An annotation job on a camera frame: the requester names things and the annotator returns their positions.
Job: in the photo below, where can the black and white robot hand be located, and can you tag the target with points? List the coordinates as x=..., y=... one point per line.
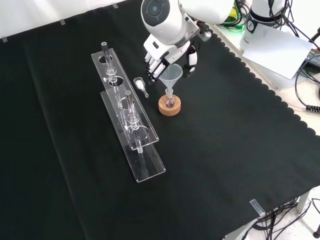
x=162, y=51

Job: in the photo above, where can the clear plastic funnel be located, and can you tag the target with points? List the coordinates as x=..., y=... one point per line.
x=171, y=75

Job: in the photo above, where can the glass weighing funnel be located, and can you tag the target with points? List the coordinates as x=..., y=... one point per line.
x=139, y=83

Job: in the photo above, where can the glass round-bottom flask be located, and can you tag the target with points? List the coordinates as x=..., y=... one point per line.
x=169, y=103

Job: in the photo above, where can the clear acrylic funnel stand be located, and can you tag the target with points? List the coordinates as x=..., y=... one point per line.
x=147, y=160

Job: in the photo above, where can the clear tape strip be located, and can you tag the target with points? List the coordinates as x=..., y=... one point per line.
x=115, y=5
x=62, y=22
x=257, y=207
x=4, y=39

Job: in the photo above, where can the black cloth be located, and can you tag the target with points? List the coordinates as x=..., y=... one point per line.
x=212, y=150

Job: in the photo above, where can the white paper sheet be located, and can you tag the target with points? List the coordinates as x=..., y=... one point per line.
x=277, y=50

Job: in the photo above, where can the pale board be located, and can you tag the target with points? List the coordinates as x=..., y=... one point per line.
x=282, y=83

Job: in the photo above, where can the black power supply box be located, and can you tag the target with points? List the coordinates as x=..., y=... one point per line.
x=313, y=60

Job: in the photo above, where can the black tripod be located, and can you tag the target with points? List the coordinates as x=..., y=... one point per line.
x=315, y=35

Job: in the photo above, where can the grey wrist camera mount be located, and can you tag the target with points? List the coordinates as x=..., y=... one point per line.
x=193, y=25

